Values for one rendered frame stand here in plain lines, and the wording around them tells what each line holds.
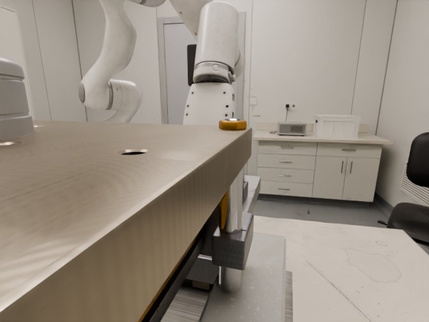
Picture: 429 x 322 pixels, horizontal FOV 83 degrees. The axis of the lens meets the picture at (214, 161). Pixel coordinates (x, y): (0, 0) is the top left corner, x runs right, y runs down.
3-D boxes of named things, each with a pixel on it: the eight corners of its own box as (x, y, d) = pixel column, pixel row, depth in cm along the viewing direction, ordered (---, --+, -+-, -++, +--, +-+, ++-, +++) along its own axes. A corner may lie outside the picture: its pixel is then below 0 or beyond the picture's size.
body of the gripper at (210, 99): (239, 87, 53) (235, 138, 52) (196, 88, 56) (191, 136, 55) (233, 71, 46) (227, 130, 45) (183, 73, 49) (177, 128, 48)
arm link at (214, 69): (239, 79, 54) (237, 92, 54) (201, 80, 57) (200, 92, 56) (231, 60, 46) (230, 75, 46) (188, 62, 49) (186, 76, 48)
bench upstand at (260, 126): (368, 133, 285) (369, 124, 283) (256, 130, 311) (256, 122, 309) (366, 132, 289) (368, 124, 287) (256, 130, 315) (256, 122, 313)
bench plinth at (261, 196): (368, 208, 260) (369, 199, 258) (256, 199, 284) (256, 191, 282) (353, 192, 306) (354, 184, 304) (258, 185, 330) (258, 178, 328)
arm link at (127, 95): (92, 137, 101) (88, 76, 95) (134, 135, 114) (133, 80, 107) (103, 143, 93) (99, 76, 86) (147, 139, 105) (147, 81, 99)
